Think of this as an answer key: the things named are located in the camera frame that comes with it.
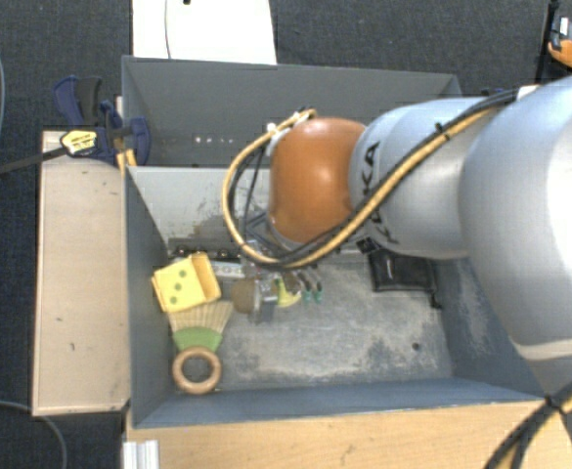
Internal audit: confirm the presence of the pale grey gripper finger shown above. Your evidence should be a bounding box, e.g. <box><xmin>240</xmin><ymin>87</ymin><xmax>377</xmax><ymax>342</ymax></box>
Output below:
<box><xmin>247</xmin><ymin>294</ymin><xmax>280</xmax><ymax>326</ymax></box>

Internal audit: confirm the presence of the yellow toy banana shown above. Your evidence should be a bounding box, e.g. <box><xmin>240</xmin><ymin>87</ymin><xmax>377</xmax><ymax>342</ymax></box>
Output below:
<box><xmin>275</xmin><ymin>277</ymin><xmax>303</xmax><ymax>309</ymax></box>

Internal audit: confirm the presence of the tan and green fan brush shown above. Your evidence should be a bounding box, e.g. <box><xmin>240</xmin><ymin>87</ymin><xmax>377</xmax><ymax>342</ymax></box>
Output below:
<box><xmin>167</xmin><ymin>300</ymin><xmax>235</xmax><ymax>354</ymax></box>

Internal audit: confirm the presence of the yellow toy cheese block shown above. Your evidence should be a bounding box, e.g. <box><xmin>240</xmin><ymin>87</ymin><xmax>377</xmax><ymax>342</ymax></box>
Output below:
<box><xmin>151</xmin><ymin>251</ymin><xmax>223</xmax><ymax>314</ymax></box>

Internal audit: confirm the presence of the grey metal bin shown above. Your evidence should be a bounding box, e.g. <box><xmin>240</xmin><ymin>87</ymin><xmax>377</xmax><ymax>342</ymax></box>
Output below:
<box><xmin>120</xmin><ymin>55</ymin><xmax>547</xmax><ymax>430</ymax></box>

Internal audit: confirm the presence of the black pouch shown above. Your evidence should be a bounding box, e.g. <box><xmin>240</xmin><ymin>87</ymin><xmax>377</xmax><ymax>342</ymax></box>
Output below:
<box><xmin>367</xmin><ymin>248</ymin><xmax>444</xmax><ymax>311</ymax></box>

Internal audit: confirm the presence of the pale wood board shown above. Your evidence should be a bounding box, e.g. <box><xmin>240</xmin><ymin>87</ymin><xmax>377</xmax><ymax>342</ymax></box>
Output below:
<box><xmin>30</xmin><ymin>130</ymin><xmax>133</xmax><ymax>417</ymax></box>

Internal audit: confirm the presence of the wooden ring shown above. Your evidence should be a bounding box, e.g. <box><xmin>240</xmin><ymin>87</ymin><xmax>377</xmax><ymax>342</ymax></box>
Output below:
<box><xmin>170</xmin><ymin>345</ymin><xmax>224</xmax><ymax>397</ymax></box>

